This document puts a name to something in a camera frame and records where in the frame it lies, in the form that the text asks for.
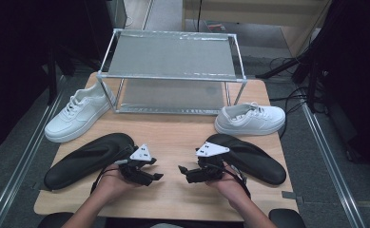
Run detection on wooden cabinet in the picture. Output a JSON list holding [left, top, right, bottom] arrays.
[[182, 0, 333, 58]]

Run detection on dark curtain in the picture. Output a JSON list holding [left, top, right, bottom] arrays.
[[309, 0, 370, 174], [0, 0, 114, 157]]

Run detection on person's right hand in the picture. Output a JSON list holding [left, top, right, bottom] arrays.
[[205, 162, 250, 209]]

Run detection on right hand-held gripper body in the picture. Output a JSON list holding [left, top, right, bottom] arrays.
[[185, 142, 230, 184]]

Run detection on black floor cables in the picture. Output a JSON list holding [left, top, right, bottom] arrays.
[[268, 56, 311, 141]]

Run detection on white sneaker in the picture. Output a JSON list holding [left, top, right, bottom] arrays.
[[214, 102, 286, 137], [44, 81, 117, 143]]

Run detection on right hand-held gripper cable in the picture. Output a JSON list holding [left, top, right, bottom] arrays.
[[222, 162, 252, 200]]

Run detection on person's left hand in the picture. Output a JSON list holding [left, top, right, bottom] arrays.
[[93, 163, 143, 203]]

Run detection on metal shoe rack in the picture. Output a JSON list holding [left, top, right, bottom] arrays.
[[96, 28, 248, 116]]

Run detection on black slipper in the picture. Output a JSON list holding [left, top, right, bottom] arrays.
[[205, 133, 287, 186], [43, 132, 136, 191]]

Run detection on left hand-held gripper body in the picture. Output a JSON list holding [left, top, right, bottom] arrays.
[[118, 143, 153, 187]]

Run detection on black tripod stand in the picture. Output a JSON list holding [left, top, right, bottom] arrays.
[[255, 47, 321, 112]]

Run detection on metal floor rail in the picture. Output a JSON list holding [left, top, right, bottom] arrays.
[[301, 103, 366, 228], [0, 75, 67, 228]]

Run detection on grey tape piece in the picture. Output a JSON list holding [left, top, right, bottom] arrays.
[[31, 181, 52, 192], [282, 190, 304, 203]]

